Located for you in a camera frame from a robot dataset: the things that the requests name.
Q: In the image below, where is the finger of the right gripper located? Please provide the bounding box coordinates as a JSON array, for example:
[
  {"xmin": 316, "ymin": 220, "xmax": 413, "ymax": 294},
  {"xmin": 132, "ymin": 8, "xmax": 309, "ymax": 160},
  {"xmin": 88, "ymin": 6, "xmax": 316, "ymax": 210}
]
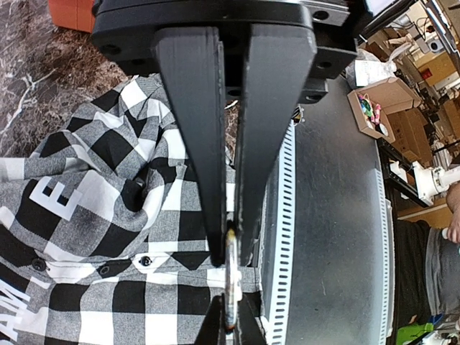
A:
[
  {"xmin": 152, "ymin": 27, "xmax": 226, "ymax": 267},
  {"xmin": 234, "ymin": 24, "xmax": 317, "ymax": 266}
]

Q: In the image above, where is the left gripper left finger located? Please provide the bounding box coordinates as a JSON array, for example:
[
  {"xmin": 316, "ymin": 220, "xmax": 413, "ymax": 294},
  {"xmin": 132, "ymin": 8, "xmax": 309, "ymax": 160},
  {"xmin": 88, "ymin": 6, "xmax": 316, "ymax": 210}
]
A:
[{"xmin": 194, "ymin": 295, "xmax": 226, "ymax": 345}]

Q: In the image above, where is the person in grey shirt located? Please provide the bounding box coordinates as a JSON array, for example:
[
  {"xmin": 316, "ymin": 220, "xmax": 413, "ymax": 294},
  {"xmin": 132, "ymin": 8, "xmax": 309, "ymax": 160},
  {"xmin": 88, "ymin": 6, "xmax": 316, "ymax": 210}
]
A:
[{"xmin": 394, "ymin": 183, "xmax": 459, "ymax": 327}]

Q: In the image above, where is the cardboard box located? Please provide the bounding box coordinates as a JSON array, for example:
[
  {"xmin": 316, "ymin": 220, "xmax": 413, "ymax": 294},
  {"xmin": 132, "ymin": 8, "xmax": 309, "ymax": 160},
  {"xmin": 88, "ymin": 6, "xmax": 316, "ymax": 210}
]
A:
[{"xmin": 347, "ymin": 77, "xmax": 420, "ymax": 144}]

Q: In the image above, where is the white round brooch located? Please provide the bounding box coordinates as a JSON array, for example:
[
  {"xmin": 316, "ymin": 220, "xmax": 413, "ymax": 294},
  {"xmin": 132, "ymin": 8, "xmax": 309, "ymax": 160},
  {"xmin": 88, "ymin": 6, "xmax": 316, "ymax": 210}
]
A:
[{"xmin": 224, "ymin": 221, "xmax": 242, "ymax": 332}]

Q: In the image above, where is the orange plastic basket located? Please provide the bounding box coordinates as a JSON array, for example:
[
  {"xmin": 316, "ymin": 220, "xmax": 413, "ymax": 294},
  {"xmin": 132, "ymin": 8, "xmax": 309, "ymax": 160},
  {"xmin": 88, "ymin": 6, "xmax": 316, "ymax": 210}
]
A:
[{"xmin": 48, "ymin": 0, "xmax": 95, "ymax": 33}]

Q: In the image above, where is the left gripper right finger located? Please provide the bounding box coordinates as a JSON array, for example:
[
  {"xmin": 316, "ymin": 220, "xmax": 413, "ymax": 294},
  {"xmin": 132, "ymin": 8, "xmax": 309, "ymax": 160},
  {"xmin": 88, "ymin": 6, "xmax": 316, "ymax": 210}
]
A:
[{"xmin": 235, "ymin": 298, "xmax": 267, "ymax": 345}]

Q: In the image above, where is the white slotted cable duct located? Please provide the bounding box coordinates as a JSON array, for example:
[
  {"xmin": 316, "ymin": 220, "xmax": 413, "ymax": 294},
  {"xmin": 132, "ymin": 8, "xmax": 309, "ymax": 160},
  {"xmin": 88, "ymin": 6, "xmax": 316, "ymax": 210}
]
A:
[{"xmin": 259, "ymin": 124, "xmax": 295, "ymax": 344}]

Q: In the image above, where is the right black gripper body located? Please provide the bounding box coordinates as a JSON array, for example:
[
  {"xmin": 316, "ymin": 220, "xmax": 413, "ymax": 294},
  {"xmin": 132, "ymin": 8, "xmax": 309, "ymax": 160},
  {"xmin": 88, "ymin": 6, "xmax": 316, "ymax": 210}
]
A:
[{"xmin": 91, "ymin": 1, "xmax": 359, "ymax": 104}]

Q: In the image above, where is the black white plaid shirt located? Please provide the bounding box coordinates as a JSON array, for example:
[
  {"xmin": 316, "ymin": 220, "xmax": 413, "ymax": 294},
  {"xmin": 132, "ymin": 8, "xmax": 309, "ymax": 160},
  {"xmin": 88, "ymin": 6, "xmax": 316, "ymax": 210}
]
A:
[{"xmin": 0, "ymin": 73, "xmax": 267, "ymax": 345}]

